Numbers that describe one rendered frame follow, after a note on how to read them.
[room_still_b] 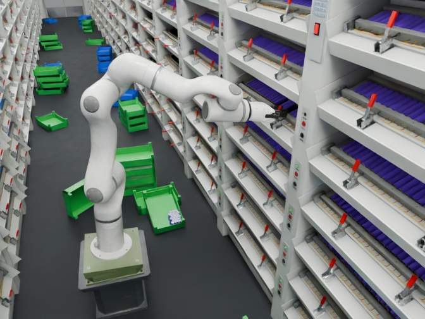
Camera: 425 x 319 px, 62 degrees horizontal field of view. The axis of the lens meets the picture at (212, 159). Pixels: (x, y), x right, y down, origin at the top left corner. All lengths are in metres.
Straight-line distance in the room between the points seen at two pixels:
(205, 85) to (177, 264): 1.23
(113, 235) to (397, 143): 1.21
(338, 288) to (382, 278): 0.24
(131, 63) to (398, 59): 0.81
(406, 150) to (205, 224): 1.65
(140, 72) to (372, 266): 0.96
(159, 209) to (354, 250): 1.52
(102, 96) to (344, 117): 0.80
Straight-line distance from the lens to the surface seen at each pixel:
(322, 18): 1.11
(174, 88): 1.25
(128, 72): 1.28
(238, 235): 2.06
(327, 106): 1.14
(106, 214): 1.61
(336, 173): 1.18
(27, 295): 2.22
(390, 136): 1.00
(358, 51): 1.01
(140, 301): 1.95
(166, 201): 2.48
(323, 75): 1.13
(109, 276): 1.73
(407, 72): 0.92
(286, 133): 1.39
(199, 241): 2.27
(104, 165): 1.46
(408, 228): 1.04
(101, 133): 1.40
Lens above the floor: 1.57
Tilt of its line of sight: 31 degrees down
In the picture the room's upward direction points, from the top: straight up
